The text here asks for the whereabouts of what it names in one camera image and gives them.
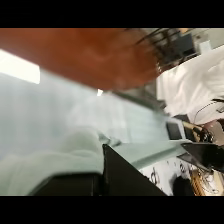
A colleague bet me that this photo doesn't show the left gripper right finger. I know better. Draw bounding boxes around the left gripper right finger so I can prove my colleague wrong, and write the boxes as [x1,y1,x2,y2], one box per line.
[101,143,168,197]

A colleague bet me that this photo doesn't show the white garment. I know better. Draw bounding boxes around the white garment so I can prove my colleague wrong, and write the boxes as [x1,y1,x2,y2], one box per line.
[155,44,224,126]

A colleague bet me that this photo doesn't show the pale green garment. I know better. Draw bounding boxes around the pale green garment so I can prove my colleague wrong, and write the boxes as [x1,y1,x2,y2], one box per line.
[0,127,122,197]

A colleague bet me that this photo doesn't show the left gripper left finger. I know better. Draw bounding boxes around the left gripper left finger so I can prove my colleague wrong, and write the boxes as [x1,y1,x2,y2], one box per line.
[30,172,104,197]

